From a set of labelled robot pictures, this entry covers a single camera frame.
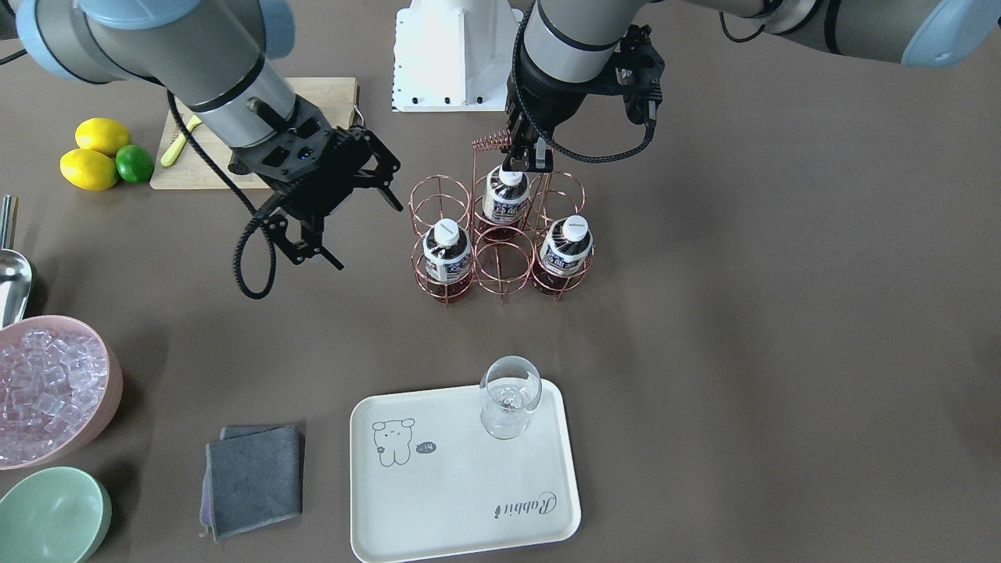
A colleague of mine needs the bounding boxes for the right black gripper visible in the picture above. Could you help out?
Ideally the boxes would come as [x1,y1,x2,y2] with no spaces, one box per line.
[233,99,403,271]

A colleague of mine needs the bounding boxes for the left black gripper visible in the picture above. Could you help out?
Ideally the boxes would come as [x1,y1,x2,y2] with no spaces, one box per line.
[501,23,665,174]

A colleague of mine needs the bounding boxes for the copper wire bottle basket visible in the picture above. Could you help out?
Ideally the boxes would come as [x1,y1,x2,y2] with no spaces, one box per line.
[408,170,587,303]

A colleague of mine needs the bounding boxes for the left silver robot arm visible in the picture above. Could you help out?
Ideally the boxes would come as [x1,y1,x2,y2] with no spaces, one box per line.
[501,1,999,181]

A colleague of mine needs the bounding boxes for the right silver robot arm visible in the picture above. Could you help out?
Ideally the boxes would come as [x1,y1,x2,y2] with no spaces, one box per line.
[2,1,403,264]

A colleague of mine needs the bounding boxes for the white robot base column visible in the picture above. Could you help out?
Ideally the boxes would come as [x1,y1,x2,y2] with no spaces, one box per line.
[391,1,523,112]

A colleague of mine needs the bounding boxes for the tea bottle white cap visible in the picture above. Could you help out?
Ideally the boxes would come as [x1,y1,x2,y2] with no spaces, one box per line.
[533,216,595,294]

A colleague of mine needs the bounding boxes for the yellow plastic knife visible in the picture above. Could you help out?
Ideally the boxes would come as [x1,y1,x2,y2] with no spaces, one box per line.
[160,115,203,167]

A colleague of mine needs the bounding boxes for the clear wine glass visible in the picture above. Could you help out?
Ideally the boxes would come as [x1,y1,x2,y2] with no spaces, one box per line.
[479,355,543,439]

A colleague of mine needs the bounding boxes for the green lime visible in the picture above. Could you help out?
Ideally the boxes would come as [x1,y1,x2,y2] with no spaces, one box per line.
[115,144,155,183]

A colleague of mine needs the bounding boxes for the yellow lemon far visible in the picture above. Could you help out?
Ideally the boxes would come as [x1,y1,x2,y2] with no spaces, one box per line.
[74,117,131,157]

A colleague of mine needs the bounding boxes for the yellow lemon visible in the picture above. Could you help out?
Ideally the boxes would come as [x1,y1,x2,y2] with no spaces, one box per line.
[59,149,119,192]
[74,117,131,157]

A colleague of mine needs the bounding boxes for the white rabbit tray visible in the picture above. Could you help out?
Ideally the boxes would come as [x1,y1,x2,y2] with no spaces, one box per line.
[350,381,582,562]

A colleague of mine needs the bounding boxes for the grey folded cloth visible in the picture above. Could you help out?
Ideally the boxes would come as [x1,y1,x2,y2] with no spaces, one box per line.
[199,425,303,543]

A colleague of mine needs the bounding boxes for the yellow lemon near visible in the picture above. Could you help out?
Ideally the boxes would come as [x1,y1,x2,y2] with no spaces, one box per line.
[59,149,119,192]

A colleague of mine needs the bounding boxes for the pink bowl of ice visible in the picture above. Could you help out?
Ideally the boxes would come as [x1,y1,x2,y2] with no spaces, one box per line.
[1,316,123,471]

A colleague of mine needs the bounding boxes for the steel ice scoop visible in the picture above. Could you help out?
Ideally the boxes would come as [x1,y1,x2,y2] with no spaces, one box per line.
[1,195,34,328]

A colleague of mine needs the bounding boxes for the green empty bowl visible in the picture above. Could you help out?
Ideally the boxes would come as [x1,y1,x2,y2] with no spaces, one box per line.
[1,466,113,562]

